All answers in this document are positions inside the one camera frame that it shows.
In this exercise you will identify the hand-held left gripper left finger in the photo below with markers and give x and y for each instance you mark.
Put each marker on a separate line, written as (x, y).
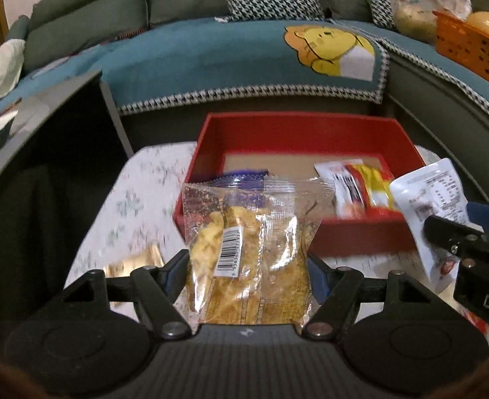
(173, 272)

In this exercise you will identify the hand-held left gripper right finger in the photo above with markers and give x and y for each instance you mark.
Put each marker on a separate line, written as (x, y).
(317, 284)

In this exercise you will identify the large white snack packet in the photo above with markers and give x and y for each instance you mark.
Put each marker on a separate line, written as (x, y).
(435, 187)

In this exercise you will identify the clear cracker packet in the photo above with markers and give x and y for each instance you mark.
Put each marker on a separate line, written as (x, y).
(244, 257)

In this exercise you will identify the red and yellow snack packet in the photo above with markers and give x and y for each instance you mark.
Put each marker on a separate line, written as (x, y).
(373, 191)

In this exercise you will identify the dark blue snack packet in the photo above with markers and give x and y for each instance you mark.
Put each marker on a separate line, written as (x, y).
(244, 176)

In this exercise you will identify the red cardboard box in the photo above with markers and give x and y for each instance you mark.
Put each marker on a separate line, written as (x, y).
(294, 133)

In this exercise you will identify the gold foil packet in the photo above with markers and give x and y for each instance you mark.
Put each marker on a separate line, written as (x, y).
(138, 262)

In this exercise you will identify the floral tablecloth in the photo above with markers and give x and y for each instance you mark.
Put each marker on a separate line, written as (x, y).
(144, 199)

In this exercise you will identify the green sofa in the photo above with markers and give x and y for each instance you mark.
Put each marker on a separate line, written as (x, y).
(448, 124)

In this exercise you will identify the orange plastic basket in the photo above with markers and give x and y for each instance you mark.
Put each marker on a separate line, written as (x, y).
(468, 45)

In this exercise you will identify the blue bear sofa cover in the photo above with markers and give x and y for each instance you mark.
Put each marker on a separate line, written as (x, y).
(211, 62)
(414, 56)

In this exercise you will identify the yellow round object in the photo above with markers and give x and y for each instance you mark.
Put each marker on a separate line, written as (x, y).
(487, 23)

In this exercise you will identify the clear plastic bag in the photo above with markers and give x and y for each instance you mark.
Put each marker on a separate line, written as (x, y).
(414, 20)

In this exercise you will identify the white cloth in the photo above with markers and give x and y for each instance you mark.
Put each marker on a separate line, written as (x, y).
(3, 66)

